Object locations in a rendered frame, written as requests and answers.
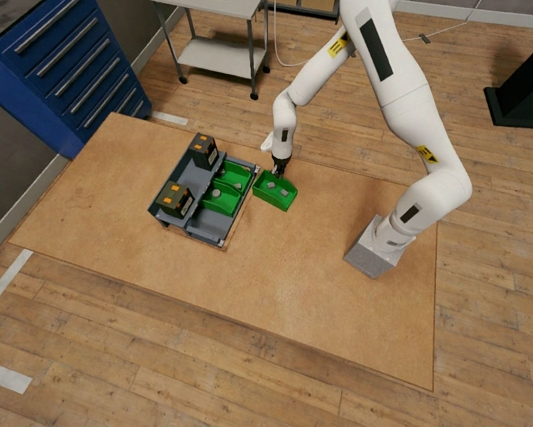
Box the green bin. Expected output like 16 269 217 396
212 160 251 196
198 181 240 217
252 169 296 212

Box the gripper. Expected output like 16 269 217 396
270 154 292 179

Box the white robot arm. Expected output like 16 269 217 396
261 0 472 252

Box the grey shelf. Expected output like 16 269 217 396
147 148 260 249

